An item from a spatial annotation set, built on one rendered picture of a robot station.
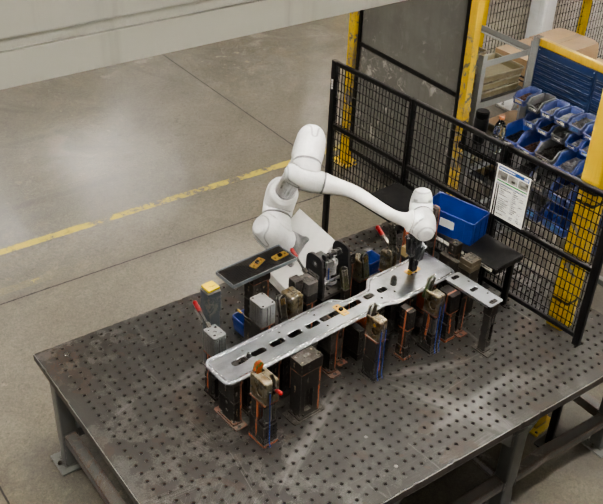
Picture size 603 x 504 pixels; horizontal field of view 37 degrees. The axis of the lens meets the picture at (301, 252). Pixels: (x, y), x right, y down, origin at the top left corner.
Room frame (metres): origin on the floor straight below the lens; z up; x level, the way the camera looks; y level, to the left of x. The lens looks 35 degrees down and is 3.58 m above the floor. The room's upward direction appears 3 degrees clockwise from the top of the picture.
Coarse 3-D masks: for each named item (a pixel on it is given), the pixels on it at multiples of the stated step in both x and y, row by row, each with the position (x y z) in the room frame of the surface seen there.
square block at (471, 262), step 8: (464, 256) 3.70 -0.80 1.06; (472, 256) 3.70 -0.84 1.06; (464, 264) 3.67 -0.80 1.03; (472, 264) 3.64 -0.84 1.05; (480, 264) 3.68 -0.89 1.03; (464, 272) 3.67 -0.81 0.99; (472, 272) 3.65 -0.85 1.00; (472, 288) 3.67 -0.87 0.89; (472, 304) 3.69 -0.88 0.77; (464, 312) 3.65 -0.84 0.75
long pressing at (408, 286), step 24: (408, 264) 3.69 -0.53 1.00; (432, 264) 3.70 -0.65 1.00; (408, 288) 3.49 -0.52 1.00; (312, 312) 3.27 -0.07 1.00; (360, 312) 3.29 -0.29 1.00; (264, 336) 3.09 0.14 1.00; (288, 336) 3.09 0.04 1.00; (312, 336) 3.10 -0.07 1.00; (216, 360) 2.91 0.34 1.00; (264, 360) 2.93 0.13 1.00
